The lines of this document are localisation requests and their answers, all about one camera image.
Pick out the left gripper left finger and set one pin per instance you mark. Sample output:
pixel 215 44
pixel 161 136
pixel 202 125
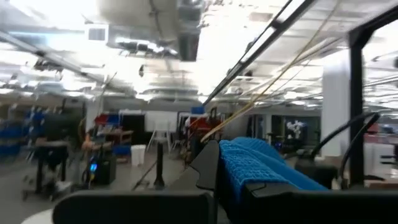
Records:
pixel 140 208

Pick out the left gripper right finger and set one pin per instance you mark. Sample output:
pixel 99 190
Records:
pixel 311 208

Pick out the blue elastic bandage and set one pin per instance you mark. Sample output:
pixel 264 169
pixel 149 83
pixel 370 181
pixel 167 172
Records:
pixel 248 161

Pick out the black pole stand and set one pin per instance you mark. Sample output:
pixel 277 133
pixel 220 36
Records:
pixel 160 165

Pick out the white bucket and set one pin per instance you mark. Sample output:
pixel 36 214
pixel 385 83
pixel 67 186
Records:
pixel 138 155

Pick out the black computer tower with light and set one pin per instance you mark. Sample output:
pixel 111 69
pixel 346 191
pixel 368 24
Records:
pixel 104 168

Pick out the white board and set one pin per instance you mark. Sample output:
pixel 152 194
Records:
pixel 160 121

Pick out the white round lamp shade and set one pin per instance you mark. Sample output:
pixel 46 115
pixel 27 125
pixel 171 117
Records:
pixel 37 217

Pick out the black overhead light bar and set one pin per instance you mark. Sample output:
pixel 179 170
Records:
pixel 258 43

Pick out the blue storage bins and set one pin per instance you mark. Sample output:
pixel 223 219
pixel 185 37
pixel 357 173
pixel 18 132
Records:
pixel 12 137

